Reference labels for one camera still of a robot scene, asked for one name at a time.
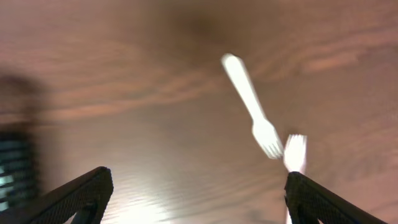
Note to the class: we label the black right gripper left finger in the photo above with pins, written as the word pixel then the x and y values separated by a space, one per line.
pixel 84 199

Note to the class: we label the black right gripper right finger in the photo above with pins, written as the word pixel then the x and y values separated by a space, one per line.
pixel 310 203

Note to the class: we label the white plastic fork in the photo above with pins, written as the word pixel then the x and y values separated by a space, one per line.
pixel 295 153
pixel 263 130

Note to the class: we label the black perforated plastic basket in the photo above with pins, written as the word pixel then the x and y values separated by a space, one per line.
pixel 19 183

